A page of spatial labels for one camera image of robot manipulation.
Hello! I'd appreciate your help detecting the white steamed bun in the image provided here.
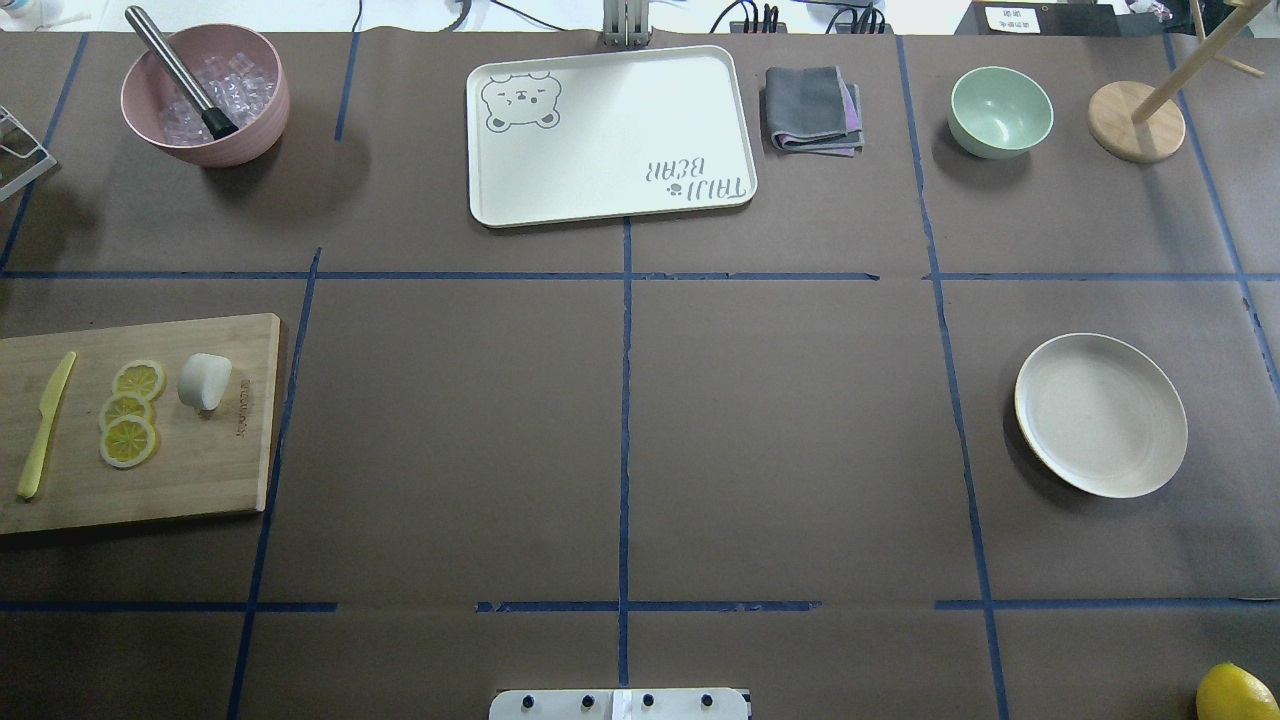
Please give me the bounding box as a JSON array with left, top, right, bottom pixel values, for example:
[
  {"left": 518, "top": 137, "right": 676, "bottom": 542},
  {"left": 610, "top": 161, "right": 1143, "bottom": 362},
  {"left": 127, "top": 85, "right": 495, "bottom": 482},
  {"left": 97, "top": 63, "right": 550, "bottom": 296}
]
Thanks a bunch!
[{"left": 178, "top": 354, "right": 233, "bottom": 413}]

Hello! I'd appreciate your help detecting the white bear tray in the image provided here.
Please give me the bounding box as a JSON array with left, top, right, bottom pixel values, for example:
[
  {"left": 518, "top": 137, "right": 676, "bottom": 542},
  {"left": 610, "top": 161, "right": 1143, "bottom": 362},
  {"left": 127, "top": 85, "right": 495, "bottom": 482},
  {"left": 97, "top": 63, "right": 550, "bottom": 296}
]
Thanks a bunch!
[{"left": 466, "top": 45, "right": 758, "bottom": 228}]

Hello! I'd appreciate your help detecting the folded grey purple cloth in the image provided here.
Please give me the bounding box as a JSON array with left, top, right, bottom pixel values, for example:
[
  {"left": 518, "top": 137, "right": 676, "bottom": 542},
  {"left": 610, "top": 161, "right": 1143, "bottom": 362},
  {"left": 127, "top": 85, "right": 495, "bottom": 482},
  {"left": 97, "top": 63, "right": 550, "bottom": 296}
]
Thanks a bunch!
[{"left": 764, "top": 67, "right": 865, "bottom": 158}]

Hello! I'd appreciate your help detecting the black power strip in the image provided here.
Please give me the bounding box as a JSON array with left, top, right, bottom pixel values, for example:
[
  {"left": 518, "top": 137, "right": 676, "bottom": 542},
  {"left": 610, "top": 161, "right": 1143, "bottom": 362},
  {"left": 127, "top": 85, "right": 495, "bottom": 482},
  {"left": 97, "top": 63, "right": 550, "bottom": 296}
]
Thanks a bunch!
[{"left": 709, "top": 1, "right": 893, "bottom": 35}]

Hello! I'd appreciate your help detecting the green bowl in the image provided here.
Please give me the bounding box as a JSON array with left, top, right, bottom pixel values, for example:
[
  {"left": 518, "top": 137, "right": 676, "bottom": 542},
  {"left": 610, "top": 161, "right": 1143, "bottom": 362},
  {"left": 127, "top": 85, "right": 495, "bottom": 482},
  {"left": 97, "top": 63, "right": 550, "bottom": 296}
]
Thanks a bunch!
[{"left": 948, "top": 67, "right": 1055, "bottom": 160}]

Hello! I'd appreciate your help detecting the wooden cutting board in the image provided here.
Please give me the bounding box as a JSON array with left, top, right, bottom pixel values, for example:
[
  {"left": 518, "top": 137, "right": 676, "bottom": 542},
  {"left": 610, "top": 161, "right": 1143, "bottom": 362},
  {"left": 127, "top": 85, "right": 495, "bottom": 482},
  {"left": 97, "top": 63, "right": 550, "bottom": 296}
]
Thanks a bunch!
[{"left": 1, "top": 313, "right": 282, "bottom": 534}]

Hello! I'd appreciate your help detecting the beige plate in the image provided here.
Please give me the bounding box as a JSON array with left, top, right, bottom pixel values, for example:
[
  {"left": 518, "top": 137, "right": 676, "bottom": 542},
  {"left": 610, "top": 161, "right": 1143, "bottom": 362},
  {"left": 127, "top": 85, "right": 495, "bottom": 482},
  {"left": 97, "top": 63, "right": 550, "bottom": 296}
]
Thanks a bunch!
[{"left": 1012, "top": 332, "right": 1189, "bottom": 498}]

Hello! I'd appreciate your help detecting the steel muddler black tip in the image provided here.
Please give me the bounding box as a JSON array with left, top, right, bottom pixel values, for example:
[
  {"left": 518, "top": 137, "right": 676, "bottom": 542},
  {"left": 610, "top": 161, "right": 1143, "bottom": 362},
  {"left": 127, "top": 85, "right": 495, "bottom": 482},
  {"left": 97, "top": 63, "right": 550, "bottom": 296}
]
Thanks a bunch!
[{"left": 124, "top": 5, "right": 238, "bottom": 140}]

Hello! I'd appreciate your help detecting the black box with label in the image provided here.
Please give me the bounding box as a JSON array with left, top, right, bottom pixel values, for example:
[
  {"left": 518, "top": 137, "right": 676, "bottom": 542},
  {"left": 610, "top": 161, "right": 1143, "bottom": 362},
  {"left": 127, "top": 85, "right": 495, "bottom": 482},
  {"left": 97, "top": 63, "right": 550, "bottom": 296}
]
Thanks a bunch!
[{"left": 954, "top": 1, "right": 1121, "bottom": 37}]

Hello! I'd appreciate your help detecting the pink bowl with ice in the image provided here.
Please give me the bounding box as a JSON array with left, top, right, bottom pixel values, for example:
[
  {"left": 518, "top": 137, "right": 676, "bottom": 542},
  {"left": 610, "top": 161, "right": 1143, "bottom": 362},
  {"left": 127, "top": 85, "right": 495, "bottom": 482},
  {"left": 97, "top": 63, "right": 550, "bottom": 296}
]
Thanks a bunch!
[{"left": 120, "top": 24, "right": 291, "bottom": 169}]

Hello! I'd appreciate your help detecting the lemon slice top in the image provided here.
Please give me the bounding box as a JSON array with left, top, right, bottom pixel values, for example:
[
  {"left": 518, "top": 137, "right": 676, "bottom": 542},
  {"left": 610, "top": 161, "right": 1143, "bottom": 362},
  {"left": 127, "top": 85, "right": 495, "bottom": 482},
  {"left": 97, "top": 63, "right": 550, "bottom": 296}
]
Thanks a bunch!
[{"left": 111, "top": 359, "right": 166, "bottom": 402}]

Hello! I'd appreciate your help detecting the lemon slice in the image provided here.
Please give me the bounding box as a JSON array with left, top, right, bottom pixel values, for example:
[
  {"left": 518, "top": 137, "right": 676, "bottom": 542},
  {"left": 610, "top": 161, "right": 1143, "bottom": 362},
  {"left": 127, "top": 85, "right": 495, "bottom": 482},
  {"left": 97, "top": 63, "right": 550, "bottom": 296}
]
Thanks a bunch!
[
  {"left": 99, "top": 392, "right": 154, "bottom": 430},
  {"left": 111, "top": 359, "right": 166, "bottom": 402},
  {"left": 99, "top": 415, "right": 159, "bottom": 470}
]

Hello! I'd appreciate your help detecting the lemon slice bottom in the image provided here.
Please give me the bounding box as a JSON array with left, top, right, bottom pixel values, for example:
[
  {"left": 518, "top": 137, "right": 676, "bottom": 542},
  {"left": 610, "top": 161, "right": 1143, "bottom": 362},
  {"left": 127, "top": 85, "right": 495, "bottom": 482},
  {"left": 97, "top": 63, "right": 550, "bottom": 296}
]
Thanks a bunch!
[{"left": 99, "top": 415, "right": 159, "bottom": 470}]

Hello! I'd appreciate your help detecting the lemon slice middle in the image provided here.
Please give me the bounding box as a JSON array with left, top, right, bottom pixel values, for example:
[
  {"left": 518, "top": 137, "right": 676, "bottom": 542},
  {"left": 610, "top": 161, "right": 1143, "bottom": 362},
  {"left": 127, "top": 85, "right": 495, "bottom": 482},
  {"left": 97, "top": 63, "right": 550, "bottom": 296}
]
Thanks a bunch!
[{"left": 99, "top": 392, "right": 154, "bottom": 430}]

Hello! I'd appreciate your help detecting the wooden mug stand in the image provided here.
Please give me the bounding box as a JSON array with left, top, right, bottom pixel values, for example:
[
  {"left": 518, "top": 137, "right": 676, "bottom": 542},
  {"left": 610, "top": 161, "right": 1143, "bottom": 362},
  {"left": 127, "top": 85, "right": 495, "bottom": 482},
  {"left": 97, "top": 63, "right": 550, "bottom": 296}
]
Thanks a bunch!
[{"left": 1087, "top": 1, "right": 1268, "bottom": 164}]

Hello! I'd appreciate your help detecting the yellow plastic knife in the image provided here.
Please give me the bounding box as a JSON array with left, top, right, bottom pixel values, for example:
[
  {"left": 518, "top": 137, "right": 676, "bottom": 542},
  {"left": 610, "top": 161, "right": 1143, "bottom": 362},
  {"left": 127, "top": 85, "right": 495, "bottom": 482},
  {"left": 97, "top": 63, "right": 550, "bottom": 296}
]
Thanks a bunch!
[{"left": 15, "top": 351, "right": 78, "bottom": 501}]

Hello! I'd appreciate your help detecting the whole yellow lemon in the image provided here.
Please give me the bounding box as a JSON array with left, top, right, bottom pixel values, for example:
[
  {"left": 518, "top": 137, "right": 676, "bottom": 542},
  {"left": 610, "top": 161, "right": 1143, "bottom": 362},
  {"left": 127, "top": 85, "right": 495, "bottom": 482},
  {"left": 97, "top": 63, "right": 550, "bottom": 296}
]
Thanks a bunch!
[{"left": 1196, "top": 662, "right": 1279, "bottom": 719}]

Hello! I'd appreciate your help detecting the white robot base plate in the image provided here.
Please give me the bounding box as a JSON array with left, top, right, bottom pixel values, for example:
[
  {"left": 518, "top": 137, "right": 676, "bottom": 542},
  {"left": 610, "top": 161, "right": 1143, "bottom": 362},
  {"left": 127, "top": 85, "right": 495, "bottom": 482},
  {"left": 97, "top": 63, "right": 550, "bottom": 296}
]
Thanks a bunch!
[{"left": 488, "top": 687, "right": 753, "bottom": 719}]

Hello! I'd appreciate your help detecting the wire cup rack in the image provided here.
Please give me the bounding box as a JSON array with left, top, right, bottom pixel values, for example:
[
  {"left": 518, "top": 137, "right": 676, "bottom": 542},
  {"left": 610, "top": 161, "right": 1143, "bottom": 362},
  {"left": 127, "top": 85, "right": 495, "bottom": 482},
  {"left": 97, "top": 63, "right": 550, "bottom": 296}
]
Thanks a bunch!
[{"left": 0, "top": 106, "right": 58, "bottom": 202}]

